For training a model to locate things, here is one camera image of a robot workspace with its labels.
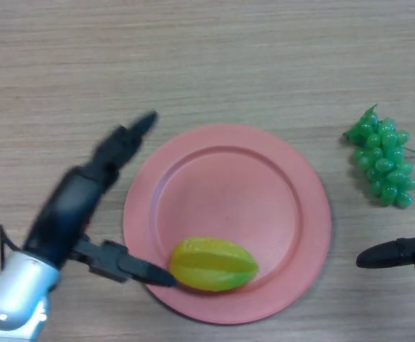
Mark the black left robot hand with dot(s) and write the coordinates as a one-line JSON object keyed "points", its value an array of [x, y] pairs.
{"points": [[65, 210]]}

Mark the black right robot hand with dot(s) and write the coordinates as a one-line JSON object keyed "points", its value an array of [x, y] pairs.
{"points": [[389, 256]]}

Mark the yellow starfruit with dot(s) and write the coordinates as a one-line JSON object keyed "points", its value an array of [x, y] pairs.
{"points": [[214, 265]]}

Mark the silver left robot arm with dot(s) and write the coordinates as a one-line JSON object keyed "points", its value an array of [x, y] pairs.
{"points": [[11, 295]]}

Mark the pink round plate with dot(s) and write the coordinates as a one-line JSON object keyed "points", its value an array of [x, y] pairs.
{"points": [[236, 185]]}

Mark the green grape bunch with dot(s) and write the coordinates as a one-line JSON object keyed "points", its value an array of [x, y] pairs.
{"points": [[382, 164]]}

